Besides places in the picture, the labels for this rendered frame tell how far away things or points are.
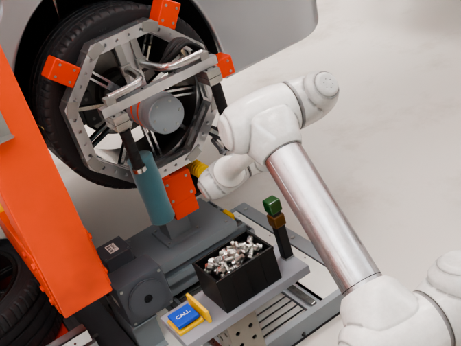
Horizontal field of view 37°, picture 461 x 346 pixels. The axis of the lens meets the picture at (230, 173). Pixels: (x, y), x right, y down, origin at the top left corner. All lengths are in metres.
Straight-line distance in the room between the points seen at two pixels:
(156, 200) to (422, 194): 1.24
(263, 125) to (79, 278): 0.74
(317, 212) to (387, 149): 1.88
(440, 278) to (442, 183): 1.57
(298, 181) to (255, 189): 1.77
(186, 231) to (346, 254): 1.30
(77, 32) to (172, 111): 0.40
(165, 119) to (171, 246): 0.67
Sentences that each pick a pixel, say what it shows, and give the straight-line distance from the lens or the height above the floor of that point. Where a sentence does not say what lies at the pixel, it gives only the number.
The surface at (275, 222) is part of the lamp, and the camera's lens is 2.00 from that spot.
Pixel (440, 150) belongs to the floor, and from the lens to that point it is 3.36.
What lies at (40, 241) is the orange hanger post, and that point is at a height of 0.78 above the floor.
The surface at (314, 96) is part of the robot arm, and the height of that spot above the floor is 1.00.
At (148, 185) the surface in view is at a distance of 2.31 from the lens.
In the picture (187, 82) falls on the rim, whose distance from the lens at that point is 2.60.
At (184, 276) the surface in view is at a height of 0.15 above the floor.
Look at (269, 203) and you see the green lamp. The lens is 1.97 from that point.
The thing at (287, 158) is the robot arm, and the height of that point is 0.92.
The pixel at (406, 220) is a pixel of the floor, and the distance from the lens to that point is 2.92.
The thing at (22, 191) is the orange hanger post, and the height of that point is 0.94.
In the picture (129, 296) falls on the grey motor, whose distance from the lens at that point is 2.33.
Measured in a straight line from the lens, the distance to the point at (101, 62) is 2.56.
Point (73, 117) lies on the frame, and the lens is 2.28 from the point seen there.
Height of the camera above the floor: 1.69
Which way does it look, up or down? 28 degrees down
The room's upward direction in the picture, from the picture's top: 18 degrees counter-clockwise
